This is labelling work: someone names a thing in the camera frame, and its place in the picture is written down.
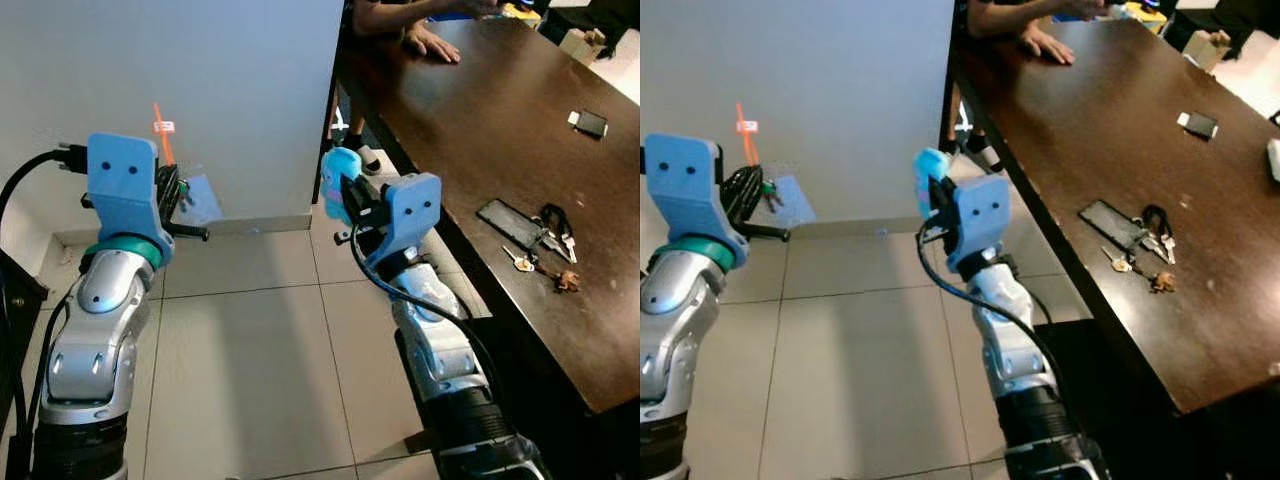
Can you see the person's bare hand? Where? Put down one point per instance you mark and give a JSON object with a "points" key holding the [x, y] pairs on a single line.
{"points": [[435, 46], [1048, 48]]}

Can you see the dark wooden cabinet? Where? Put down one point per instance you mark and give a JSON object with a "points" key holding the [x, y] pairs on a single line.
{"points": [[15, 300]]}

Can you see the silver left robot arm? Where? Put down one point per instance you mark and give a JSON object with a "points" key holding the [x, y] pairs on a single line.
{"points": [[95, 340], [675, 340]]}

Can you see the small cardboard box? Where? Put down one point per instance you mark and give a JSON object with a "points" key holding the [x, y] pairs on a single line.
{"points": [[582, 45], [1207, 48]]}

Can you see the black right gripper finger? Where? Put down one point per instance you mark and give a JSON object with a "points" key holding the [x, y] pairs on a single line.
{"points": [[951, 194], [370, 195], [935, 195], [350, 195]]}

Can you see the person's sneaker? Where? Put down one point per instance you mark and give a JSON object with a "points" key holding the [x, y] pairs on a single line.
{"points": [[365, 158], [986, 156]]}

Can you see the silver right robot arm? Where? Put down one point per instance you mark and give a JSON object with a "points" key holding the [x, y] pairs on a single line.
{"points": [[440, 350], [1010, 340]]}

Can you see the person in black clothes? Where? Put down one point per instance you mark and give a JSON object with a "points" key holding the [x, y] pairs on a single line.
{"points": [[1000, 12], [385, 12]]}

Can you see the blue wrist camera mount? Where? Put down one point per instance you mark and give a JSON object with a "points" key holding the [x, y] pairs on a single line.
{"points": [[983, 215], [413, 210], [125, 190], [690, 195]]}

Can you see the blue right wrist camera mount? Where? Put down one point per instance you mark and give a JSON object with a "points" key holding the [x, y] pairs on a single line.
{"points": [[413, 210], [983, 215]]}

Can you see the key bunch with black loop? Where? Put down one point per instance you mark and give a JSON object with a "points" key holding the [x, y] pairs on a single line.
{"points": [[557, 243], [1160, 245]]}

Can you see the white object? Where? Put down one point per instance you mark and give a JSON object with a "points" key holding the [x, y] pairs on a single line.
{"points": [[1274, 160]]}

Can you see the teal plush toy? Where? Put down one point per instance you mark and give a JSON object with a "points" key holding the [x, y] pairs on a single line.
{"points": [[928, 170], [335, 175]]}

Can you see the gold key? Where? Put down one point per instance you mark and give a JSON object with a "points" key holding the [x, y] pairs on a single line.
{"points": [[520, 262], [1120, 262]]}

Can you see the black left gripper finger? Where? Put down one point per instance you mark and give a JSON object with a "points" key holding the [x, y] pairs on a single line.
{"points": [[768, 233], [190, 232], [762, 192], [183, 190]]}

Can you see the small black white device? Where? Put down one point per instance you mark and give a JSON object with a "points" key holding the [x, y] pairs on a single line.
{"points": [[592, 124], [1202, 126]]}

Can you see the pale card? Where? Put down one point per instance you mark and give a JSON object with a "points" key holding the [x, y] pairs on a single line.
{"points": [[203, 200], [795, 200]]}

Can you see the dark brown wooden table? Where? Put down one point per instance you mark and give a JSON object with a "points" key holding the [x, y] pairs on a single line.
{"points": [[1120, 130], [500, 130]]}

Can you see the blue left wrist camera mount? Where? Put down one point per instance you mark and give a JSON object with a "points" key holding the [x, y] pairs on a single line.
{"points": [[125, 190], [690, 195]]}

